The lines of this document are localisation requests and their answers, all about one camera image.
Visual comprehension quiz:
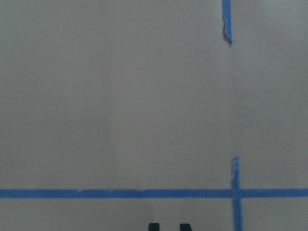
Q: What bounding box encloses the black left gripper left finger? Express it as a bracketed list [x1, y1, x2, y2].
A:
[148, 223, 159, 231]

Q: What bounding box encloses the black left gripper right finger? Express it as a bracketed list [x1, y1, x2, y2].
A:
[179, 223, 192, 231]

